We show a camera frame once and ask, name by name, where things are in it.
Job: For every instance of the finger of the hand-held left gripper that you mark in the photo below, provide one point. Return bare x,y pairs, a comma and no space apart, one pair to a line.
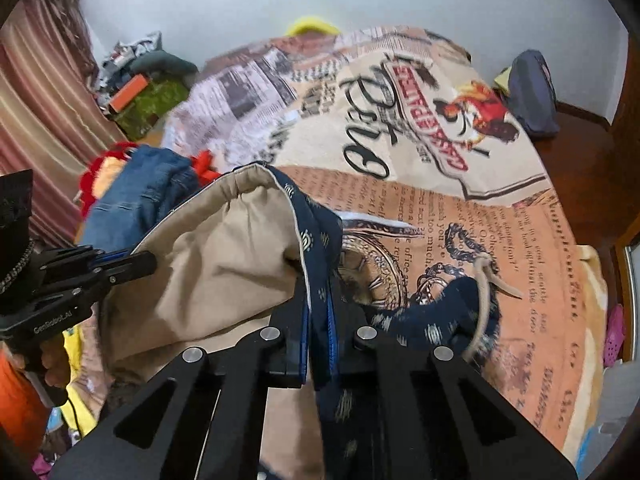
80,257
132,267

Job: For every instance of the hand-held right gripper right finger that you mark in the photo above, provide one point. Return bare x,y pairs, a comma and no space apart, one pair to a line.
332,347

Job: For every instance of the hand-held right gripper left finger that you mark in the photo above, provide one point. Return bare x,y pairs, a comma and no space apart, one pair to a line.
303,345

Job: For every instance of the navy patterned hoodie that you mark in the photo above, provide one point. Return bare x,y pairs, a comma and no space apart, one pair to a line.
225,270

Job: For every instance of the person's left hand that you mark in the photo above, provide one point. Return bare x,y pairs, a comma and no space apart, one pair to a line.
50,366

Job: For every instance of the blue jeans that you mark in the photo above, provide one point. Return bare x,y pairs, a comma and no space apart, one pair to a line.
140,190

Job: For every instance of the yellow cloth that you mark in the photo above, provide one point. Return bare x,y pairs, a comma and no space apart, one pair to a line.
80,400

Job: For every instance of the green patterned cloth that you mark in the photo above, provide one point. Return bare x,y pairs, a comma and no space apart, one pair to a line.
155,105

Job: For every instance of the orange box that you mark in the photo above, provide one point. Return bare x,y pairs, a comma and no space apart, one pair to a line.
129,92

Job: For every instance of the printed blanket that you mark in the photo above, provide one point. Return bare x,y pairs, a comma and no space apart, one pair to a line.
450,220

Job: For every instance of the striped brown curtain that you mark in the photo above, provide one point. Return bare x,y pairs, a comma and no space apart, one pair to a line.
35,85

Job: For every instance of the grey pillow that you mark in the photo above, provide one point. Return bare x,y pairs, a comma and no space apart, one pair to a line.
165,62

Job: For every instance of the pink clog shoe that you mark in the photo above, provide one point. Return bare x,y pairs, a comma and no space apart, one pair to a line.
614,335

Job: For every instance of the yellow curved cushion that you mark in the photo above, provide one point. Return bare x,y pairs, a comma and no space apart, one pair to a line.
312,25

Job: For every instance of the yellow paper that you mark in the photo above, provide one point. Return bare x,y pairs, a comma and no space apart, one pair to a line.
501,79

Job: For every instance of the grey blue backpack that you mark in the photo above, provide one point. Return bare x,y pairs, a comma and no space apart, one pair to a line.
532,95

